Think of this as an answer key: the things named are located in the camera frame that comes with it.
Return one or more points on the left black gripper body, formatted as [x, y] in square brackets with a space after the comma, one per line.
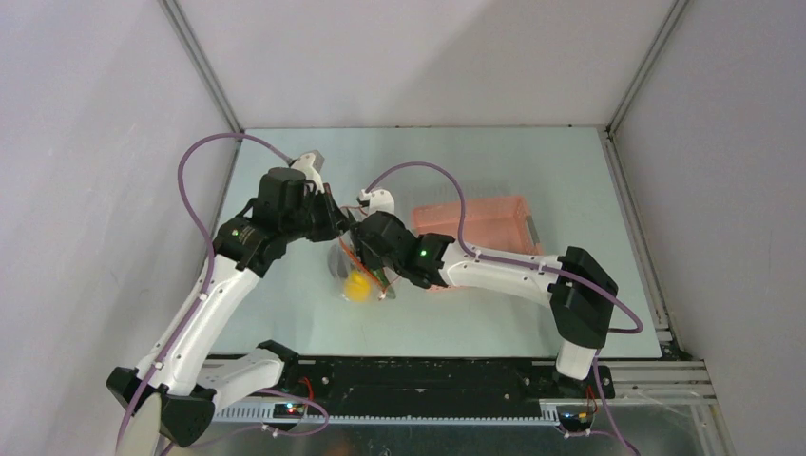
[316, 219]

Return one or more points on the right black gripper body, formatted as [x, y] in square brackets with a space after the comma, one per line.
[370, 245]

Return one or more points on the clear zip bag orange zipper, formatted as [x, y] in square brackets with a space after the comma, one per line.
[349, 246]

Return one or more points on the yellow mango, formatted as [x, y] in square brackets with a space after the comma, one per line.
[357, 287]

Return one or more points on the pink plastic basket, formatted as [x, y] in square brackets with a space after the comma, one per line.
[498, 223]

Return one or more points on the green cucumber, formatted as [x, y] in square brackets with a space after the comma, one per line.
[384, 285]

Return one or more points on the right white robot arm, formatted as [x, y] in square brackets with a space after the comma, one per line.
[579, 293]

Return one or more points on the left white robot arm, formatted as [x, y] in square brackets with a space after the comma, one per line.
[174, 370]

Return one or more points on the left green circuit board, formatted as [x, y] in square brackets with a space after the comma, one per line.
[289, 411]

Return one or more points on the green circuit board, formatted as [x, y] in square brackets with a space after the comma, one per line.
[289, 411]
[575, 423]

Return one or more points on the right green circuit board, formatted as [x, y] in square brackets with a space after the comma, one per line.
[575, 423]

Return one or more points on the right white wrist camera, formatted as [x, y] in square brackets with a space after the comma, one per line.
[376, 200]

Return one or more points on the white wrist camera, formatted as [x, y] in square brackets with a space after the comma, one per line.
[376, 200]
[310, 164]

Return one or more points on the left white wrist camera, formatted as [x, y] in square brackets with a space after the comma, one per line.
[310, 164]

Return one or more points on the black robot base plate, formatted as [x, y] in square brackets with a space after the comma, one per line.
[437, 388]

